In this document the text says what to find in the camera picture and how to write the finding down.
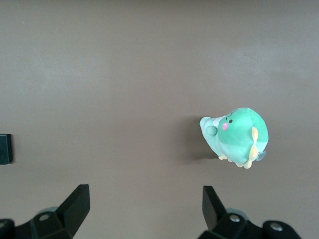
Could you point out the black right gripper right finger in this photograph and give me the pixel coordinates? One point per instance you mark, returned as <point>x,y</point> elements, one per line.
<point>214,214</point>

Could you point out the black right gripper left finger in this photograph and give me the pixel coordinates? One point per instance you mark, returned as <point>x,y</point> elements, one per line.
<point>72,214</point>

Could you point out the black phone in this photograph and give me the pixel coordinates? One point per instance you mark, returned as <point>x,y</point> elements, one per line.
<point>5,149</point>

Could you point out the green plush toy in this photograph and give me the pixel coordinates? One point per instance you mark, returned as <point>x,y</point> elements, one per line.
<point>236,134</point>

